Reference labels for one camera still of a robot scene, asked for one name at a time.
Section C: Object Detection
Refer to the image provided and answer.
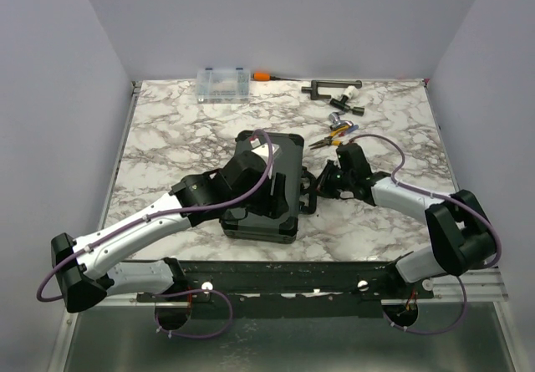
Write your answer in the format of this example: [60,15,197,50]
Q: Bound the orange handle screwdriver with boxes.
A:
[251,72,298,82]

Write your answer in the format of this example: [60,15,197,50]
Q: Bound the yellow black pliers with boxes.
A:
[309,126,349,150]

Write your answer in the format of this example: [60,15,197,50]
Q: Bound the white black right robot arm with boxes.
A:
[315,143,500,298]

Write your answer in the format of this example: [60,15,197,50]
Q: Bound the clear plastic screw box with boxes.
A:
[195,68,252,104]

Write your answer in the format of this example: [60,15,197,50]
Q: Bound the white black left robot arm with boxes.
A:
[51,145,288,313]

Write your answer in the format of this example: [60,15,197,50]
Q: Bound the black metal puller tool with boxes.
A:
[301,79,363,100]

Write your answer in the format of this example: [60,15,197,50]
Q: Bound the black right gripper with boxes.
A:
[306,160,354,201]

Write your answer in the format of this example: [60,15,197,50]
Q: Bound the aluminium rail frame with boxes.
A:
[65,262,508,313]

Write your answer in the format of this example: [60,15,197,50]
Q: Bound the white cylinder connector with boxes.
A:
[342,85,358,100]

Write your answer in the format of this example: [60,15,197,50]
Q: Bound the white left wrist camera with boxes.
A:
[249,139,282,163]

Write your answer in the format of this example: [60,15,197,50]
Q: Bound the black T-handle tool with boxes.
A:
[329,97,365,116]

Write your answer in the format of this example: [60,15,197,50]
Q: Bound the clear handle red screwdriver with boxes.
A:
[334,125,359,137]

